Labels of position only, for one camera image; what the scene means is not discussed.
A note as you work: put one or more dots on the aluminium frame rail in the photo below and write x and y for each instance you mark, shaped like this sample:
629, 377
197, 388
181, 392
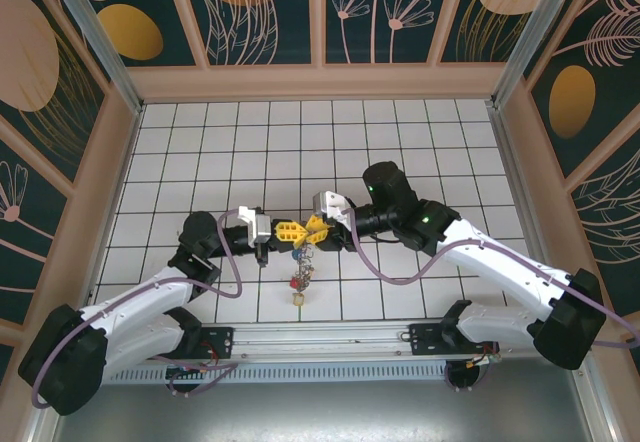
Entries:
42, 429
595, 407

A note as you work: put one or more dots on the yellow key tag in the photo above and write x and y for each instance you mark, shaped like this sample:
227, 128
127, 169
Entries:
298, 299

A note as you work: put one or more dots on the blue key tag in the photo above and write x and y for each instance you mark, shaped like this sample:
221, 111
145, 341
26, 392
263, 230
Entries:
296, 253

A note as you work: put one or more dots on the grey metal sheet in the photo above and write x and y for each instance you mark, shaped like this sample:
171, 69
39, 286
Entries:
320, 412

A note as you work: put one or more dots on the aluminium side rail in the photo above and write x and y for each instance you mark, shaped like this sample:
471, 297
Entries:
520, 202

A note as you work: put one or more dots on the grey keyring holder with rings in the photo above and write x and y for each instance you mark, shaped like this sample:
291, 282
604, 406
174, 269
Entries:
302, 267

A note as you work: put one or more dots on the small black base plate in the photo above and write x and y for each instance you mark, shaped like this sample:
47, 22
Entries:
220, 337

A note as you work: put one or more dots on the aluminium corner post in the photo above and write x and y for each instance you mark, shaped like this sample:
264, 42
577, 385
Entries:
525, 37
100, 47

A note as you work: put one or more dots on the wide black base plate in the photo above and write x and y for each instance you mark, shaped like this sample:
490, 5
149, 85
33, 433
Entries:
425, 337

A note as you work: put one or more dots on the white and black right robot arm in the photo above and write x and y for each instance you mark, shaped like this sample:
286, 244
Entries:
490, 257

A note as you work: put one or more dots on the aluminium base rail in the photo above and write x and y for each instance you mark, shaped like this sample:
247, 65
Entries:
320, 337

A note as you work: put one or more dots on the red key tag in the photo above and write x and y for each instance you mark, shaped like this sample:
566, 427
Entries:
296, 282

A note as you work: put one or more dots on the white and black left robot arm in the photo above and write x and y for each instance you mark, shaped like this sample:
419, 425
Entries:
140, 297

